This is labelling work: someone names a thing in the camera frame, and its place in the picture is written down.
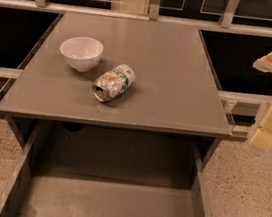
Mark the crushed 7up soda can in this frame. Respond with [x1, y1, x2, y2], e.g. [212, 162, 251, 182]
[91, 64, 136, 103]

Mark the grey cabinet with top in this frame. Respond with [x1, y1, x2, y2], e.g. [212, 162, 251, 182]
[0, 0, 247, 177]

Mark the open grey top drawer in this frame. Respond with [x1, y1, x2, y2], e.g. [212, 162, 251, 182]
[0, 120, 211, 217]

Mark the white ceramic bowl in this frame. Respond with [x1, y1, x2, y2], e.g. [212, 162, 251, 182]
[59, 36, 104, 72]

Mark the metal railing frame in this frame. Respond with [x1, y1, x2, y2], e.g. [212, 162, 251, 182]
[0, 0, 272, 148]

